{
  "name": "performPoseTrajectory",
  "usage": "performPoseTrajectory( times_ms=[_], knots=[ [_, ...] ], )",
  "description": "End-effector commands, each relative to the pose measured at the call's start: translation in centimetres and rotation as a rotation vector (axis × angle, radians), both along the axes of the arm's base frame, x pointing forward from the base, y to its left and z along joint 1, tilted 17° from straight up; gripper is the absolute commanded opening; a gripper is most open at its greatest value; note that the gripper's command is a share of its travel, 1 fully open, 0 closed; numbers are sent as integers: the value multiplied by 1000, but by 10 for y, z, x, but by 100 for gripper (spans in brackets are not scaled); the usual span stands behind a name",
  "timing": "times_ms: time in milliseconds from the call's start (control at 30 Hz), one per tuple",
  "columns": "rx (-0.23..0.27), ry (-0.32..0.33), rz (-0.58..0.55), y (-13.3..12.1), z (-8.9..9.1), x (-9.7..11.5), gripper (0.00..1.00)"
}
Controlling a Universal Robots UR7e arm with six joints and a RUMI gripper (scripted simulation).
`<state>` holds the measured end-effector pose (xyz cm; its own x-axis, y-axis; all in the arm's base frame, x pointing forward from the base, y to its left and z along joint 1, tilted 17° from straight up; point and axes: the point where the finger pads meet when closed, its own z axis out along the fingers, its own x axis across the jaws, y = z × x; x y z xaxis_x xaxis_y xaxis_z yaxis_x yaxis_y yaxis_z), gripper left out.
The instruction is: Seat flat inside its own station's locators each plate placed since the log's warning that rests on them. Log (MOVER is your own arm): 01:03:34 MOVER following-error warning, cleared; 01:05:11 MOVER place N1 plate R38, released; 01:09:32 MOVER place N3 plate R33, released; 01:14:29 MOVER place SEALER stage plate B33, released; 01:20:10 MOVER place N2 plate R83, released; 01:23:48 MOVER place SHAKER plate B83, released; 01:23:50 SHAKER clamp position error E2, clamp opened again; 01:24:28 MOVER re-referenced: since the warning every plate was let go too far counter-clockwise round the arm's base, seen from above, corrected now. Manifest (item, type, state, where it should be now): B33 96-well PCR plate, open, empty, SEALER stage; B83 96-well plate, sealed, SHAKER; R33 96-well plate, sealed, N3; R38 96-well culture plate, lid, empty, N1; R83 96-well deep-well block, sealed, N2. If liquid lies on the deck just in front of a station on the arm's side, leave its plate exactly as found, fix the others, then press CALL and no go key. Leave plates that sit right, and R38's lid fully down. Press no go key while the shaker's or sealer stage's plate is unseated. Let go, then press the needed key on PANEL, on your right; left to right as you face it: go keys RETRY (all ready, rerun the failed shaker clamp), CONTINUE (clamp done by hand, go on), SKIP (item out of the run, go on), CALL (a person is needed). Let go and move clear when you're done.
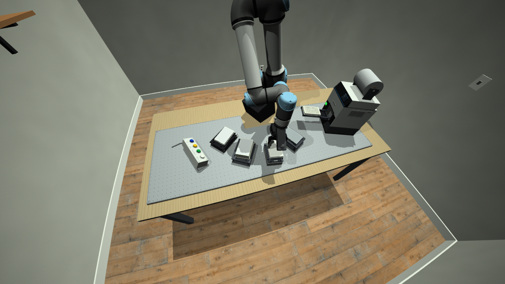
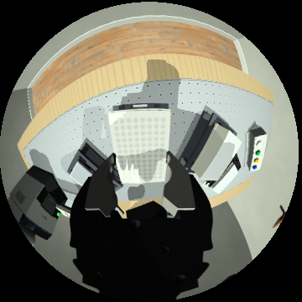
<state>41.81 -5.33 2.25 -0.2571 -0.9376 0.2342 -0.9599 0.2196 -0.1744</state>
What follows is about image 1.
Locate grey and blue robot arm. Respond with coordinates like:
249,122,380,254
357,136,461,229
231,0,297,127

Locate grey button panel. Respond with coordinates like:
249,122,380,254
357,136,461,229
172,138,210,171

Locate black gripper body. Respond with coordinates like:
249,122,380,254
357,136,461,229
270,122,287,140

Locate white horizontal roll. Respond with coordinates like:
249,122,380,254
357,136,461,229
353,69,383,96

